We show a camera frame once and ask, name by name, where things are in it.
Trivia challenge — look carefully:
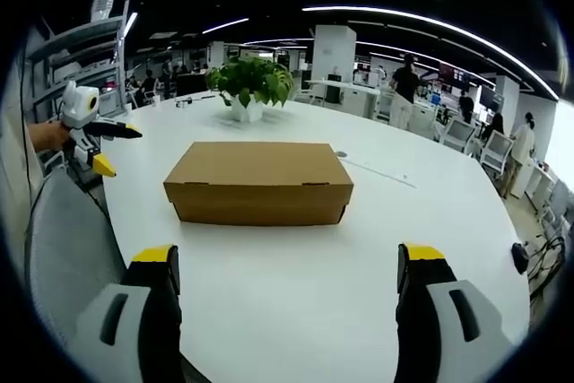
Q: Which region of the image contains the grey metal shelf rack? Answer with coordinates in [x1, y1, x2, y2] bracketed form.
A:
[26, 0, 131, 119]

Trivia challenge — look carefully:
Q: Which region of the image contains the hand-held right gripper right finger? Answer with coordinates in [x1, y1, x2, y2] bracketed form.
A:
[393, 241, 517, 383]

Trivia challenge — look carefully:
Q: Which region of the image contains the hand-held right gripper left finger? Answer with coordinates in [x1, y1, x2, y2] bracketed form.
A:
[70, 243, 183, 383]

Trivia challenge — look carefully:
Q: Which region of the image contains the white plant pot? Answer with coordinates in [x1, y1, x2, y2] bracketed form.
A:
[230, 94, 264, 123]

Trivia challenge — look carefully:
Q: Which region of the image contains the brown cardboard shoe box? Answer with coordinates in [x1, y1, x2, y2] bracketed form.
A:
[162, 141, 355, 228]

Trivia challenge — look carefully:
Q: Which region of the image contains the black power adapter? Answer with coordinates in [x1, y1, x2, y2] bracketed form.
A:
[511, 241, 532, 275]

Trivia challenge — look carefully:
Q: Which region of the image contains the white standing desk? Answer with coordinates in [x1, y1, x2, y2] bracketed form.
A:
[302, 78, 391, 120]

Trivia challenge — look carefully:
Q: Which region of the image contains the grey mesh office chair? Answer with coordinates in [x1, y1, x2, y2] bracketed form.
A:
[24, 167, 129, 357]

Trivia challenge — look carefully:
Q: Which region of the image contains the person's left hand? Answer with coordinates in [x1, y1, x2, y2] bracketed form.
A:
[27, 120, 72, 153]

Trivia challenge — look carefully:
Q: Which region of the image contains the white square pillar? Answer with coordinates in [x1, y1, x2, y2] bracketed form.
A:
[310, 24, 358, 83]

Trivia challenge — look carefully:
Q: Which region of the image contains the green potted plant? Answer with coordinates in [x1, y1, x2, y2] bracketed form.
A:
[204, 56, 297, 109]

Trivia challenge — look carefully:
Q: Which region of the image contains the bundle of black cables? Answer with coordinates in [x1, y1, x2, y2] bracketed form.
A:
[526, 225, 567, 312]

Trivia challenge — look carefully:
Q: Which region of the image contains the white mesh office chair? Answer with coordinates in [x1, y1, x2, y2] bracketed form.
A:
[441, 116, 477, 156]
[478, 130, 515, 178]

